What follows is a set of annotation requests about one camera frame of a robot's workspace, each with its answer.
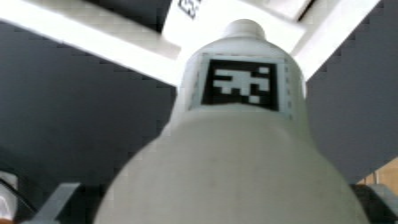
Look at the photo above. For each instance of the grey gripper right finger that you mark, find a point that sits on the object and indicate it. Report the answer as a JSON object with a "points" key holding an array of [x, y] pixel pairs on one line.
{"points": [[379, 201]]}

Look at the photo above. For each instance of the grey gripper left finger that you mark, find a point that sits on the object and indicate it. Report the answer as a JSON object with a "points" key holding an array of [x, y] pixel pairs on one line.
{"points": [[47, 215]]}

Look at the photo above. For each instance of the white lamp bulb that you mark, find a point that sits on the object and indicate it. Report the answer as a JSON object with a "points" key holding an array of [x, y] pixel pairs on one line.
{"points": [[232, 170]]}

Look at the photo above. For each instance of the white lamp base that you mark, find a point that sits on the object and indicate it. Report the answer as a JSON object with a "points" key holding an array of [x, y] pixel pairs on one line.
{"points": [[200, 17]]}

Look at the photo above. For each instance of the white L-shaped fence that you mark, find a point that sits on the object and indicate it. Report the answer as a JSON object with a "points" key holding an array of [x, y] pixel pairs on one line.
{"points": [[79, 24]]}

